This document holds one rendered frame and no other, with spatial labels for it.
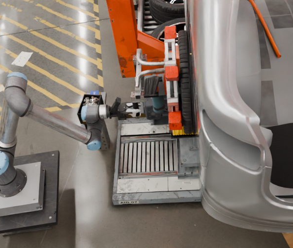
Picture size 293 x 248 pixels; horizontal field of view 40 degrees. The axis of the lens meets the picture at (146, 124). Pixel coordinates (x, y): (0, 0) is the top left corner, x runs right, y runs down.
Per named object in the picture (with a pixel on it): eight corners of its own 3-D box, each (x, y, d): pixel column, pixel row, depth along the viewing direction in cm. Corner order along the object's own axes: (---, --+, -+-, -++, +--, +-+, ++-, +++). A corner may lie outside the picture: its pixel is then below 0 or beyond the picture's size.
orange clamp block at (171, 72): (179, 80, 234) (179, 77, 225) (165, 81, 234) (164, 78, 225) (178, 68, 234) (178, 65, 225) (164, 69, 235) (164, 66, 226)
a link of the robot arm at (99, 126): (88, 139, 268) (84, 127, 258) (89, 125, 275) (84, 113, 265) (102, 137, 267) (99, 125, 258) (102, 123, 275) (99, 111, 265)
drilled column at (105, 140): (109, 149, 340) (100, 116, 308) (98, 150, 340) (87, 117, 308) (110, 139, 346) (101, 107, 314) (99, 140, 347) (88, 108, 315)
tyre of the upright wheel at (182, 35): (225, 137, 228) (219, 18, 223) (183, 139, 230) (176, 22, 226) (216, 127, 294) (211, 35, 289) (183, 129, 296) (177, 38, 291)
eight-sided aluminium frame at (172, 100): (181, 142, 264) (177, 82, 223) (171, 142, 265) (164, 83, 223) (178, 83, 299) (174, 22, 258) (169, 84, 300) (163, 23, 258)
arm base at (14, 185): (-4, 197, 273) (-10, 190, 266) (-4, 174, 285) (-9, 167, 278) (24, 190, 274) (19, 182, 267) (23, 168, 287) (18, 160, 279)
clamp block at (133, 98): (146, 102, 246) (145, 96, 242) (131, 103, 247) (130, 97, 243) (146, 96, 250) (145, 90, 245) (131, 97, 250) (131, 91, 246)
